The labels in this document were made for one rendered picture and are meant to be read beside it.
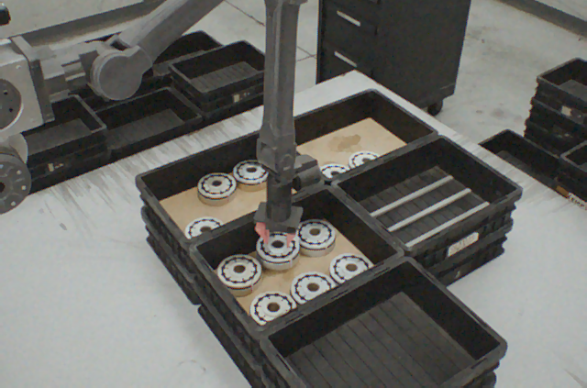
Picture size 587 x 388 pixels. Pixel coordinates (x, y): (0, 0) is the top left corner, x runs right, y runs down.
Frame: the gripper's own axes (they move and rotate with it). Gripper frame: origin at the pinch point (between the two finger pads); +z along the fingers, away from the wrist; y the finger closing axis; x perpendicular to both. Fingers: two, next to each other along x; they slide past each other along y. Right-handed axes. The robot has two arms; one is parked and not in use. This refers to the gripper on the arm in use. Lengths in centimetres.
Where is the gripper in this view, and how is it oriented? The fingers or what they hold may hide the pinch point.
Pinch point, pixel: (278, 242)
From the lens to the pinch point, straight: 156.6
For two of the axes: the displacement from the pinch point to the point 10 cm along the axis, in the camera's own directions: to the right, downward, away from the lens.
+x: -2.0, 6.0, -7.8
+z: -0.3, 7.9, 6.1
